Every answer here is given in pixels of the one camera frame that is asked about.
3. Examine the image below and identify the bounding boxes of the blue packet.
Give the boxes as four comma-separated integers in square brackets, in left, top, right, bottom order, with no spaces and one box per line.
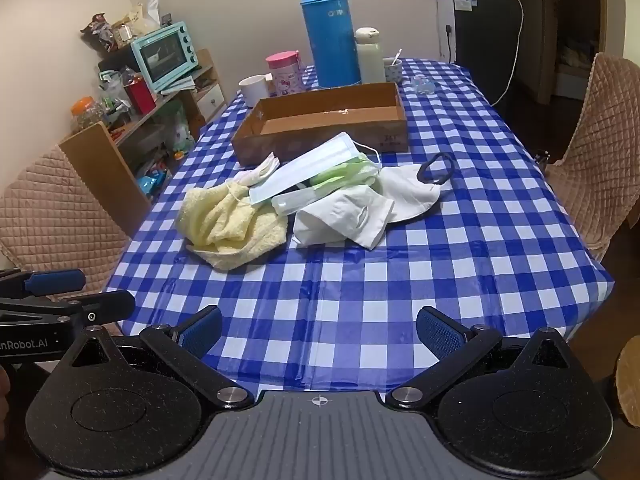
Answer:
[137,170,173,196]

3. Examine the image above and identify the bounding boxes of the black appliance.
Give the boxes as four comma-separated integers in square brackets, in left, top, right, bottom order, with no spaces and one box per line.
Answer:
[97,50,138,77]

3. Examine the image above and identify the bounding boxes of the red box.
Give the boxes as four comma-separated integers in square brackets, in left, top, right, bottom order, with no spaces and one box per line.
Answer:
[125,77,157,116]

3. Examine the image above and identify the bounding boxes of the pale yellow towel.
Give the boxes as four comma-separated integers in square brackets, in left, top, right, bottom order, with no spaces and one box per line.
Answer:
[180,180,290,271]

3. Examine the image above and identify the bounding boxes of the white cloth mask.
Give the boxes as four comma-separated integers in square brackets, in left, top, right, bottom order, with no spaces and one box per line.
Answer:
[292,187,396,251]

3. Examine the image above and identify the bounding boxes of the teal toaster oven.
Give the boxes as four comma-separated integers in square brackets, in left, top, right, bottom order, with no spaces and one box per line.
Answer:
[131,21,201,93]

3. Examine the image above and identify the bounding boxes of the blue white checkered tablecloth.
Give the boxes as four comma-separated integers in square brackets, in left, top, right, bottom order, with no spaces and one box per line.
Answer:
[102,57,616,406]

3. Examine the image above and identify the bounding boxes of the white respirator with black strap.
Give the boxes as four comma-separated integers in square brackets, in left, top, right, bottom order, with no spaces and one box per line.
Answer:
[380,152,457,223]

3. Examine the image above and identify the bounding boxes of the shallow cardboard box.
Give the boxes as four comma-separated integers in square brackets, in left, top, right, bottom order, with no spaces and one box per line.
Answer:
[231,81,412,168]

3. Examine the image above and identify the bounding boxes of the clear jar of nuts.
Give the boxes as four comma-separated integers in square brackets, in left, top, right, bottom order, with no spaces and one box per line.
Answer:
[112,17,138,45]

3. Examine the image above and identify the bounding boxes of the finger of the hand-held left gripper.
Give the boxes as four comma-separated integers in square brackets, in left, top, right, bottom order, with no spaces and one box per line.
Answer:
[0,269,87,297]
[0,289,137,325]

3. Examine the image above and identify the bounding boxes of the dark snack bag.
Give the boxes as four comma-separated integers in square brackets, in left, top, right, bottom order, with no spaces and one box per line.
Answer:
[80,15,116,51]

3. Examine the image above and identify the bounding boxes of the white cable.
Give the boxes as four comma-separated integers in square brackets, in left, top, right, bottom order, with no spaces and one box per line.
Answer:
[492,0,525,107]

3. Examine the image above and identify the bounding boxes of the green white pouch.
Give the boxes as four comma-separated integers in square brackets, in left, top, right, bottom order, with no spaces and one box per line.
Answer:
[170,105,196,153]

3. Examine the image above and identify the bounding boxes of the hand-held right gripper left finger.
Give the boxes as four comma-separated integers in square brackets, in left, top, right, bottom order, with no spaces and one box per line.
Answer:
[60,305,256,411]

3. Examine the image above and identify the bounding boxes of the green mask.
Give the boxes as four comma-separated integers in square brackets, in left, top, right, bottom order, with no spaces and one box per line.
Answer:
[271,157,381,217]

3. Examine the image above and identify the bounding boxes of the pink lidded printed cup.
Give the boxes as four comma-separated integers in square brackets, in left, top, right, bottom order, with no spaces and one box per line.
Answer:
[265,51,304,97]

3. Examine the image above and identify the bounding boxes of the black mini fridge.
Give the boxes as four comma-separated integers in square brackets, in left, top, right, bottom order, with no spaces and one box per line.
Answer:
[435,0,523,106]

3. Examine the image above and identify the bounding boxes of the light blue surgical mask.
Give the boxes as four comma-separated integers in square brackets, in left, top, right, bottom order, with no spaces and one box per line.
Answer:
[248,131,383,206]

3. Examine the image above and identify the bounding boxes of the white mug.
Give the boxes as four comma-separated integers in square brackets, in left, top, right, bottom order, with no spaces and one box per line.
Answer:
[238,74,271,107]

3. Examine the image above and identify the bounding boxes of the wooden shelf unit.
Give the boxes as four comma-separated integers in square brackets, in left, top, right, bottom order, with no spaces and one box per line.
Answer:
[60,49,226,201]

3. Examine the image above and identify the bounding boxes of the white insulated bottle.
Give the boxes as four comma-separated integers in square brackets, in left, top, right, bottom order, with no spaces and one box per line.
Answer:
[355,26,387,85]

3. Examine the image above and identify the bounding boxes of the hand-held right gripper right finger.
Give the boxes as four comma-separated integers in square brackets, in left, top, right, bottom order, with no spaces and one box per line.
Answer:
[385,306,578,410]

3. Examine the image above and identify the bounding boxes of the black plug with cable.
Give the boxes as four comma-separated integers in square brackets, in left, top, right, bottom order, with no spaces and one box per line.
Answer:
[440,24,458,63]

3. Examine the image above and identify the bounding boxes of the low white bed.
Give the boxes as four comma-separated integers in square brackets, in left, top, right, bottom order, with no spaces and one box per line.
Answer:
[555,45,601,101]

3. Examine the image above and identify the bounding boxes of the round brown stool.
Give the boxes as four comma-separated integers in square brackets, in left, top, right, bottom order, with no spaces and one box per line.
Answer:
[615,335,640,428]

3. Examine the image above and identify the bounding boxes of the blue thermos flask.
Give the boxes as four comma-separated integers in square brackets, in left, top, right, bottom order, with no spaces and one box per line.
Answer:
[300,0,362,90]

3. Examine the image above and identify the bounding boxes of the quilted beige chair cover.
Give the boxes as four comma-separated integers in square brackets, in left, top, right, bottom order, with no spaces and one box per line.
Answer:
[0,145,131,293]
[544,52,640,263]

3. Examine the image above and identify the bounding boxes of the orange lid plastic jar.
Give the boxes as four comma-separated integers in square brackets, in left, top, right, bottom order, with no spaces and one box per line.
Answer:
[70,96,106,133]

